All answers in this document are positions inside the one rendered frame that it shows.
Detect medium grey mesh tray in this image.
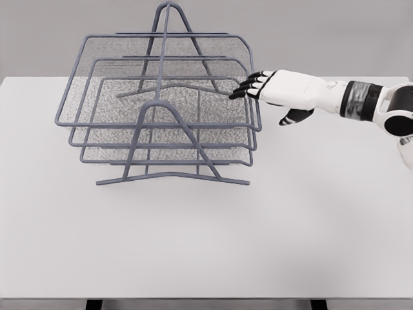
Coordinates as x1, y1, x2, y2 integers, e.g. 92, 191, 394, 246
67, 57, 259, 153

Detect large grey mesh tray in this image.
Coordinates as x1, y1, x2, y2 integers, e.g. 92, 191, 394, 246
54, 33, 263, 133

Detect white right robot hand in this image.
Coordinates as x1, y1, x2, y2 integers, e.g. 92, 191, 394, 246
228, 69, 320, 127

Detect grey wire rack frame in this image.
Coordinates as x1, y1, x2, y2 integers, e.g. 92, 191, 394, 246
96, 1, 251, 187

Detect small grey mesh tray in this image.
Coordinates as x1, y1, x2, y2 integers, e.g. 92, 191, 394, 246
79, 75, 256, 167

